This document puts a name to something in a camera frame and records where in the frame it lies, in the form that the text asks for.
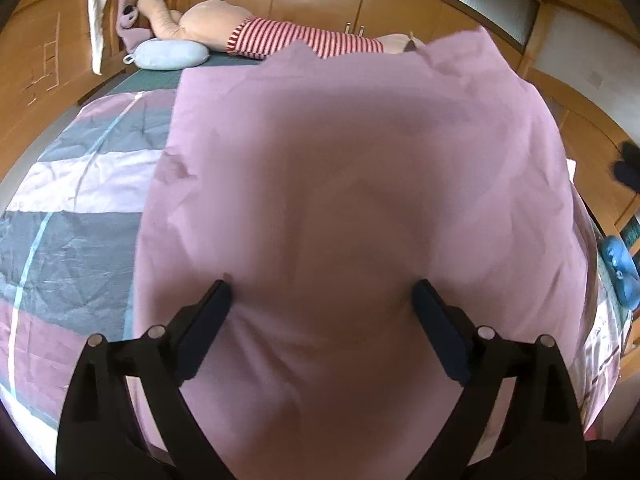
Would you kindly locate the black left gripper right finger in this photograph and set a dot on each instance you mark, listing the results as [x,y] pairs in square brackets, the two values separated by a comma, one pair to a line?
[541,436]

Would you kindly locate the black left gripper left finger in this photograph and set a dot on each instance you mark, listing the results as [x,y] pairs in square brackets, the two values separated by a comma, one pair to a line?
[99,436]

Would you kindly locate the green bed mat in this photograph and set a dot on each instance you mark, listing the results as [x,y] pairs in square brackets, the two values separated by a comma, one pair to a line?
[147,80]

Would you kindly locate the white towel on headboard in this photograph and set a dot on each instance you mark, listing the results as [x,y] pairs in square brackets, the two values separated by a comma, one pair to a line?
[95,18]

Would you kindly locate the large plush doll striped shirt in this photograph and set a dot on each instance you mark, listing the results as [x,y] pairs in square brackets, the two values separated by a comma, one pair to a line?
[223,27]

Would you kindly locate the pink jacket with black stripes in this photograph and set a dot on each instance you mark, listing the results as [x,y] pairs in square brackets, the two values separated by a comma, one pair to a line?
[321,190]

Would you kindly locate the pink plush toy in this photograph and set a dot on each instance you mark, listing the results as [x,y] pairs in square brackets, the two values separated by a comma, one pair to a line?
[127,27]

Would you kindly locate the plaid pink grey bedsheet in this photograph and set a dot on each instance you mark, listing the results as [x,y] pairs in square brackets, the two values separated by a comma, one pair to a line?
[68,247]

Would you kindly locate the light blue small pillow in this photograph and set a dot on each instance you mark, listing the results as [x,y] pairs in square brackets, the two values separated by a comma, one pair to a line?
[166,55]

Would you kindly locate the blue plush toy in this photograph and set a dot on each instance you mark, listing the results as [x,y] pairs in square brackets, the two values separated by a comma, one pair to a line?
[622,270]

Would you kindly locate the wooden bed footboard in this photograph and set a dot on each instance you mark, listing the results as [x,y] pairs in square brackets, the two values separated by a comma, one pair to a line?
[592,139]

